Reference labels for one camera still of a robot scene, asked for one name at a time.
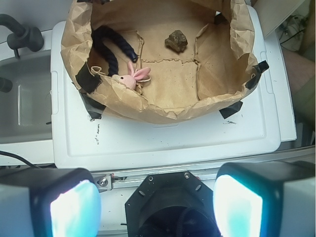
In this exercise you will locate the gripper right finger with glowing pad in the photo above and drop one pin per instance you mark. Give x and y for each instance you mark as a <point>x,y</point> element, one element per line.
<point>266,199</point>

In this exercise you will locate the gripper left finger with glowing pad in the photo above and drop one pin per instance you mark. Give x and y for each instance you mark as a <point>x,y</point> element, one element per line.
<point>49,202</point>

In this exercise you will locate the brown grey rock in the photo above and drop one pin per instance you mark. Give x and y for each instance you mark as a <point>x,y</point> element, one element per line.
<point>177,41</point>

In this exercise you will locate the black tape strip lower right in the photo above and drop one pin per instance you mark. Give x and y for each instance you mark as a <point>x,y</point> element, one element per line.
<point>231,110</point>

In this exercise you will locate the black tape strip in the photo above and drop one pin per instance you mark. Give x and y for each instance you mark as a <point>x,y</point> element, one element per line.
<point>231,110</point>
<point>86,80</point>
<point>257,71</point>
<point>94,108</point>

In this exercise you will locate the white toy sink basin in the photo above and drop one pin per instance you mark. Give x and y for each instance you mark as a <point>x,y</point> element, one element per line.
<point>25,111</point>

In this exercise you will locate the black tape strip lower left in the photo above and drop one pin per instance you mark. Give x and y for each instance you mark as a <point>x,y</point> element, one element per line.
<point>94,108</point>

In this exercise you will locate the crumpled brown paper bag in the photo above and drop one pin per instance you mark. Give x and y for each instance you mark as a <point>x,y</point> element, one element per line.
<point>209,75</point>

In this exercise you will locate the pink plush bunny toy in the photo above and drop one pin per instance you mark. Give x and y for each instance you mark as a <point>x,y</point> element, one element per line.
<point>134,76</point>

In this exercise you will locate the grey toy faucet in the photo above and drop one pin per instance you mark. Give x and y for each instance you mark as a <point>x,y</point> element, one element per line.
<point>22,35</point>

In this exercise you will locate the black octagonal mount plate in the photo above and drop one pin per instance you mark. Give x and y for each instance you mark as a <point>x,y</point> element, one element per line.
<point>171,206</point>

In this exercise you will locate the aluminium frame rail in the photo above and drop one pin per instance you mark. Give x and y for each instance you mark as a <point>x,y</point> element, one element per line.
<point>205,171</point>

